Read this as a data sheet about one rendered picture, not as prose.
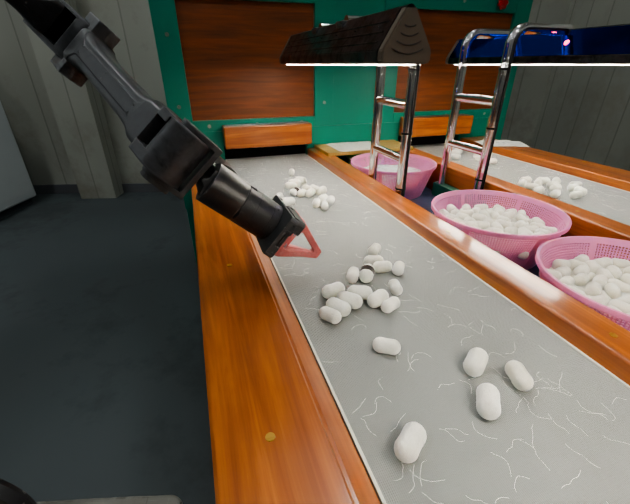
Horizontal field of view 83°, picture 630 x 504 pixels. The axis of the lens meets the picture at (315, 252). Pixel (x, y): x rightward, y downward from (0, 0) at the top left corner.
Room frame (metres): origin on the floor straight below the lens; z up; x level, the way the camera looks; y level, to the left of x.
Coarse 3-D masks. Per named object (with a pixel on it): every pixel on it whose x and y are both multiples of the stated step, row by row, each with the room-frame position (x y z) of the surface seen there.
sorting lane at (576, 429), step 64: (320, 256) 0.55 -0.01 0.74; (384, 256) 0.55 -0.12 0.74; (448, 256) 0.55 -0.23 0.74; (320, 320) 0.37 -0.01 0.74; (384, 320) 0.37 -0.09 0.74; (448, 320) 0.37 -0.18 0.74; (512, 320) 0.37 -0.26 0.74; (384, 384) 0.27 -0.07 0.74; (448, 384) 0.27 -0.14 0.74; (512, 384) 0.27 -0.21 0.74; (576, 384) 0.27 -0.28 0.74; (384, 448) 0.20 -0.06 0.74; (448, 448) 0.20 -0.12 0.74; (512, 448) 0.20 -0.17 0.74; (576, 448) 0.20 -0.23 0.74
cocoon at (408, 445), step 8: (408, 424) 0.21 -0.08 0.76; (416, 424) 0.20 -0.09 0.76; (408, 432) 0.20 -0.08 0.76; (416, 432) 0.20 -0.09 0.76; (424, 432) 0.20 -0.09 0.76; (400, 440) 0.19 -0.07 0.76; (408, 440) 0.19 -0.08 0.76; (416, 440) 0.19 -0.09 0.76; (424, 440) 0.19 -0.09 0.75; (400, 448) 0.18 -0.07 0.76; (408, 448) 0.18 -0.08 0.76; (416, 448) 0.18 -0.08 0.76; (400, 456) 0.18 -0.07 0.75; (408, 456) 0.18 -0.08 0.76; (416, 456) 0.18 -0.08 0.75
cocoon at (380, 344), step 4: (376, 340) 0.32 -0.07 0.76; (380, 340) 0.31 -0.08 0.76; (384, 340) 0.31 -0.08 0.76; (388, 340) 0.31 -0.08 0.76; (392, 340) 0.31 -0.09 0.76; (396, 340) 0.32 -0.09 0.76; (372, 344) 0.32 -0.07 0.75; (376, 344) 0.31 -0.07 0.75; (380, 344) 0.31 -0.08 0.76; (384, 344) 0.31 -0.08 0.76; (388, 344) 0.31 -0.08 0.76; (392, 344) 0.31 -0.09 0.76; (396, 344) 0.31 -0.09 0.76; (376, 348) 0.31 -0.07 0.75; (380, 348) 0.31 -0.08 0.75; (384, 348) 0.31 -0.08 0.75; (388, 348) 0.31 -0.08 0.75; (392, 348) 0.31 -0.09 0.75; (396, 348) 0.31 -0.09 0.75; (400, 348) 0.31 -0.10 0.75; (380, 352) 0.31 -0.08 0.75; (384, 352) 0.31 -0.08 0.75; (388, 352) 0.31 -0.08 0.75; (392, 352) 0.30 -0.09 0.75; (396, 352) 0.30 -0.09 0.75
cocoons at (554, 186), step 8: (456, 152) 1.32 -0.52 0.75; (496, 160) 1.20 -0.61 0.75; (528, 176) 0.98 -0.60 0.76; (520, 184) 0.94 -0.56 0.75; (528, 184) 0.92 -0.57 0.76; (536, 184) 0.92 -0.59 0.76; (552, 184) 0.93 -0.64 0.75; (576, 184) 0.92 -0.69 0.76; (552, 192) 0.86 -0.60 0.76; (560, 192) 0.86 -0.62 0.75; (576, 192) 0.85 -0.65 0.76; (584, 192) 0.87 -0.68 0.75
